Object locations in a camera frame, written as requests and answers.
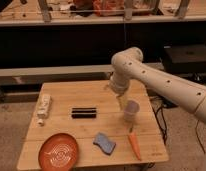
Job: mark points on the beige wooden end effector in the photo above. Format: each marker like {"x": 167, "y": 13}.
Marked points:
{"x": 122, "y": 100}

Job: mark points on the black whiteboard eraser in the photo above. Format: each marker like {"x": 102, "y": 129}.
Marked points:
{"x": 78, "y": 113}

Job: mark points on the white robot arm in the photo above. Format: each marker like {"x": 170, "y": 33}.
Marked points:
{"x": 188, "y": 95}

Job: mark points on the translucent plastic cup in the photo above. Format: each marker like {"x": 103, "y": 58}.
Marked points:
{"x": 131, "y": 110}

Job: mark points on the orange toy carrot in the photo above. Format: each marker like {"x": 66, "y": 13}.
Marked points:
{"x": 134, "y": 143}

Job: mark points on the blue sponge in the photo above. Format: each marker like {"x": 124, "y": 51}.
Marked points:
{"x": 104, "y": 143}

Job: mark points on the black box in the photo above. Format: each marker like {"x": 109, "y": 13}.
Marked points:
{"x": 185, "y": 59}

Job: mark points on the white tube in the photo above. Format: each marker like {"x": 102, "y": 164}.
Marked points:
{"x": 43, "y": 109}

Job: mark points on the orange plate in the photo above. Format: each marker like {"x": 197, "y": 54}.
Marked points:
{"x": 59, "y": 152}

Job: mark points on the red cloth clutter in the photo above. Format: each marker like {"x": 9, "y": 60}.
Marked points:
{"x": 108, "y": 7}

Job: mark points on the metal shelf rail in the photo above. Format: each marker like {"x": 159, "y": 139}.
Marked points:
{"x": 15, "y": 72}

